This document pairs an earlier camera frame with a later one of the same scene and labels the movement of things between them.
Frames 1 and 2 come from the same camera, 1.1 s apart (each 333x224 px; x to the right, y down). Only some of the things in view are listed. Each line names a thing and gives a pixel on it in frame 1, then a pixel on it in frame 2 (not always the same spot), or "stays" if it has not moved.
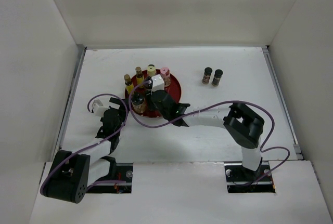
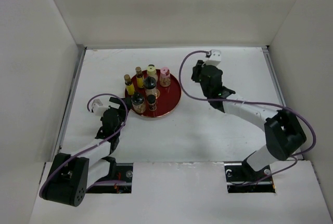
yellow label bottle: [139, 78] stays
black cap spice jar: [151, 103] stays
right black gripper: [151, 102] → [196, 70]
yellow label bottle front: [129, 86] stays
